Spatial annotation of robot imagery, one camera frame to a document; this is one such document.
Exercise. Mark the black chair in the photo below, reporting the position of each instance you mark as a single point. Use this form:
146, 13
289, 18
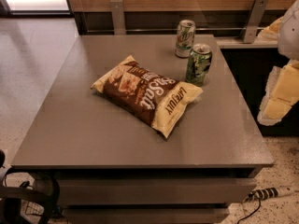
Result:
45, 195

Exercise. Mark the white 7up can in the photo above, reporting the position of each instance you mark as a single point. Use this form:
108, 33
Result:
185, 36

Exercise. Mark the left metal bracket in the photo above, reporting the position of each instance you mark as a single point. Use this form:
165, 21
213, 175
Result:
118, 19

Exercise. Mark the upper grey drawer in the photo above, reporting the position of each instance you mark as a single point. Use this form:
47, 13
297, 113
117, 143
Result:
154, 191

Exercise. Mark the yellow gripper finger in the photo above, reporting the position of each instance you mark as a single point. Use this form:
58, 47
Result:
271, 32
281, 93

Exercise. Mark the white power strip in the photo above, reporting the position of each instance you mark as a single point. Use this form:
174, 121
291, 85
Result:
269, 193

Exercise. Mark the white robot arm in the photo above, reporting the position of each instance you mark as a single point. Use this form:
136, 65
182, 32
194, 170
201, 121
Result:
288, 35

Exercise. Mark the green soda can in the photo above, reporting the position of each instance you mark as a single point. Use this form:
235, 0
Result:
198, 64

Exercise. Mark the lower grey drawer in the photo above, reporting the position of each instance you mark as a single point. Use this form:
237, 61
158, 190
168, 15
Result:
146, 216

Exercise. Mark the grey drawer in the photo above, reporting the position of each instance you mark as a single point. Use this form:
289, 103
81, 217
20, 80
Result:
146, 216
154, 191

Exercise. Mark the brown chip bag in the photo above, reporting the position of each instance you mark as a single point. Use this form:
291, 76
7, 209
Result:
157, 100

